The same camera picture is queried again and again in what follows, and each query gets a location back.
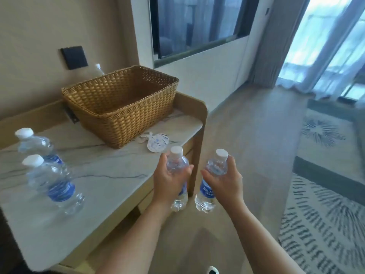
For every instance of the person's right hand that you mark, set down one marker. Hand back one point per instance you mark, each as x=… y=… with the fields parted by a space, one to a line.
x=228 y=186

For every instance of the person's left hand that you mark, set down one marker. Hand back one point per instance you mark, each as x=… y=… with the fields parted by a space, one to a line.
x=165 y=186

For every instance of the person's left thumb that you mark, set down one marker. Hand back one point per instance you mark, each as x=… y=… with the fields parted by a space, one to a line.
x=184 y=173

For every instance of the person's right thumb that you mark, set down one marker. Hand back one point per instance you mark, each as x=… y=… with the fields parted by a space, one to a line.
x=209 y=176

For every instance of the clear water bottle blue label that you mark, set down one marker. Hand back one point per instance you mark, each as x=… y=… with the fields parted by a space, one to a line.
x=206 y=194
x=58 y=188
x=175 y=162
x=98 y=69
x=40 y=145

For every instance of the person's left forearm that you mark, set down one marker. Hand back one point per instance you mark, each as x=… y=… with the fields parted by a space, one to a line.
x=142 y=239

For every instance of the person's right forearm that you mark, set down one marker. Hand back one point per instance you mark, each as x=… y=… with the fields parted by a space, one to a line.
x=253 y=242

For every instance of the wooden desk with marble top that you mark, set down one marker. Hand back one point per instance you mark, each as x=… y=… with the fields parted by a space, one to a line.
x=199 y=119

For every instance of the woven wicker basket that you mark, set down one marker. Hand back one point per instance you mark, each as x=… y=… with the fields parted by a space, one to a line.
x=119 y=105

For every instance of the person's white shoe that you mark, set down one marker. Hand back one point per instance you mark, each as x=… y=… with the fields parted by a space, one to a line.
x=213 y=270

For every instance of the grey patterned rug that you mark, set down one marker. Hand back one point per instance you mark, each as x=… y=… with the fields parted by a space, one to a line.
x=328 y=196

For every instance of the desk power socket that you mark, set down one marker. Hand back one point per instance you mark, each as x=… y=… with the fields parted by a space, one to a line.
x=72 y=115

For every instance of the grey curtain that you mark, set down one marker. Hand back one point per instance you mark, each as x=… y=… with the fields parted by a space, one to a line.
x=273 y=45

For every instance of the sheer white curtain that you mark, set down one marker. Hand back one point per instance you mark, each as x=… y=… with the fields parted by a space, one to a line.
x=328 y=48

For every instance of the black wall switch panel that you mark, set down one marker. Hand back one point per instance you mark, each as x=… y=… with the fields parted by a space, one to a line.
x=74 y=57

